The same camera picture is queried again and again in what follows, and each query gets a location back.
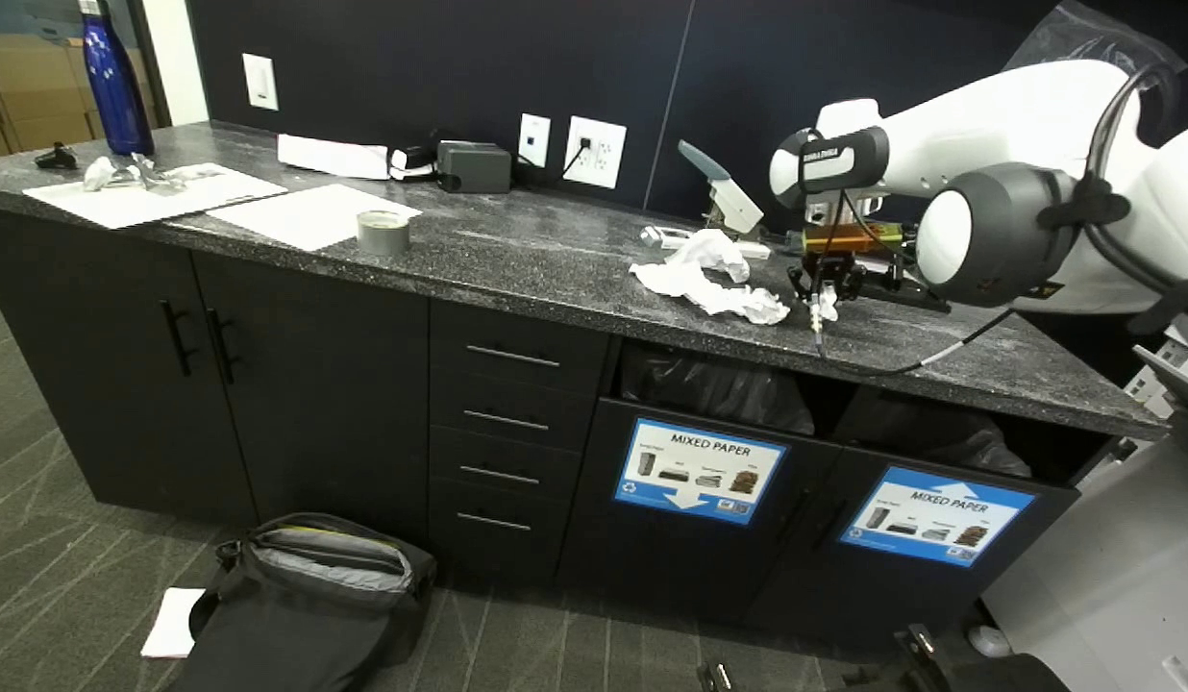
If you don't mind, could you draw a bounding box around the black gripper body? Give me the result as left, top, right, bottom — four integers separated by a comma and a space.
788, 250, 870, 302

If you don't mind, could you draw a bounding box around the small white paper ball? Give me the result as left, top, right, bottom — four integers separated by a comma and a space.
807, 289, 843, 337

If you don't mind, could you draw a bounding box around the black bin cabinet door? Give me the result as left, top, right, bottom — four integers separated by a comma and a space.
557, 396, 832, 618
758, 440, 1085, 645

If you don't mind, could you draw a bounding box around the crumpled white cloth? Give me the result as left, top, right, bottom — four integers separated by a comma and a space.
626, 259, 795, 326

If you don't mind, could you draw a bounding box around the white spray bottle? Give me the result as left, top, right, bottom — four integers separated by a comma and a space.
676, 135, 768, 240

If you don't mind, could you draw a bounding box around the blue sign downward arrow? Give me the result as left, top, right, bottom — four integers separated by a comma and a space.
609, 416, 791, 531

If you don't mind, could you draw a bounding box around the blue sign upward arrow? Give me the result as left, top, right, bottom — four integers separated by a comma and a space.
838, 460, 1043, 575

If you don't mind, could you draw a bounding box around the clear plastic bag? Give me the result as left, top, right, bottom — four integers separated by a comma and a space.
1009, 0, 1188, 84

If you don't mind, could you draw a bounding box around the white grey equipment box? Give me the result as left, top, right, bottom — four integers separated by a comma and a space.
1118, 284, 1188, 435

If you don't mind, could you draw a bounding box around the black power adapter box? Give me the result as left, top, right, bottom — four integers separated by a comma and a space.
433, 135, 516, 195

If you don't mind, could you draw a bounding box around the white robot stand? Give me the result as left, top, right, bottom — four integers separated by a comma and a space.
979, 426, 1188, 692

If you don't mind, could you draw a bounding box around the grey tape roll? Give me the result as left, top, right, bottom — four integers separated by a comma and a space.
357, 204, 413, 245

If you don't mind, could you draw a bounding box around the flat white box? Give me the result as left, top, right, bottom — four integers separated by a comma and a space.
272, 131, 410, 184

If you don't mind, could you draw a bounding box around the white paper sheet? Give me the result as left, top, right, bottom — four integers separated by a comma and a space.
24, 161, 286, 235
203, 181, 422, 259

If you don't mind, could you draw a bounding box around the black grey backpack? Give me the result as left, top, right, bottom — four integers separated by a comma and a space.
163, 510, 436, 692

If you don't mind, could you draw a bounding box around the crumpled clear wrapper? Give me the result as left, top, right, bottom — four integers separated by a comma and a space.
79, 152, 183, 195

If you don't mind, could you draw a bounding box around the white paper scrap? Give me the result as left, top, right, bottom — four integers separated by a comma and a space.
137, 586, 207, 665

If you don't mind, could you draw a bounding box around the blue water bottle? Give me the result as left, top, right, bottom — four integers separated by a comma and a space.
76, 0, 158, 161

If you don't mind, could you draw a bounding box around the small black knob object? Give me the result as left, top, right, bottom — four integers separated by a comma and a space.
29, 143, 79, 177

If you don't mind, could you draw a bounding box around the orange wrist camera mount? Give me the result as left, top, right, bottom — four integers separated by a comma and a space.
791, 218, 912, 264

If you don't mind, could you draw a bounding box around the black drawer silver handle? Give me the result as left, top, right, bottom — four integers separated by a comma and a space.
431, 371, 603, 458
431, 302, 613, 400
427, 485, 583, 592
431, 426, 586, 516

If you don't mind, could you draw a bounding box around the white wall power outlet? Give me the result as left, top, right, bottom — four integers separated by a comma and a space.
561, 113, 630, 194

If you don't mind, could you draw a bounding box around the black cable metal plug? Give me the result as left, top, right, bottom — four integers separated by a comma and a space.
1078, 63, 1188, 337

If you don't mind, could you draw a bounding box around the small white wall plate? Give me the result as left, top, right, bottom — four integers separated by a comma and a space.
516, 113, 557, 170

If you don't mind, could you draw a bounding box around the white light switch plate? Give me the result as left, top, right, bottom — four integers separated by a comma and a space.
238, 52, 285, 114

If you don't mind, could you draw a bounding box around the white window frame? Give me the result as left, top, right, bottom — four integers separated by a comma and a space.
135, 0, 213, 131

